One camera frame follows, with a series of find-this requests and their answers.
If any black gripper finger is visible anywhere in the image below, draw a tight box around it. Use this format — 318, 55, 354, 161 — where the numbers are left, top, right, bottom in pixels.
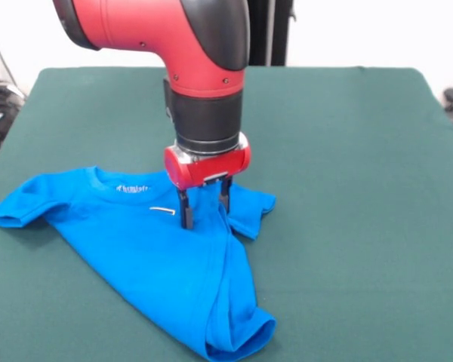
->
175, 187, 194, 230
218, 176, 234, 212

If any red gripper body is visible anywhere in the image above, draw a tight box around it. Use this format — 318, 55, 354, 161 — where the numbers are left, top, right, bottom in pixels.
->
163, 132, 252, 191

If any blue laundry item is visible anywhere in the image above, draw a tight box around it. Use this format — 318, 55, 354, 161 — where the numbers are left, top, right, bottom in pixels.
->
0, 165, 279, 362

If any dark green table cloth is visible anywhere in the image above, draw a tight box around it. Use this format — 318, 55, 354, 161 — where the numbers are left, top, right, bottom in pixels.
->
0, 66, 453, 362

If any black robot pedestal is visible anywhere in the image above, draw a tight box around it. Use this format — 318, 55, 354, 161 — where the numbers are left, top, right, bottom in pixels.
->
247, 0, 296, 67

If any grey cable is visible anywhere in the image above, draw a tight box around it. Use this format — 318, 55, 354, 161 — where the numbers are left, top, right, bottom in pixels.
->
0, 32, 27, 101

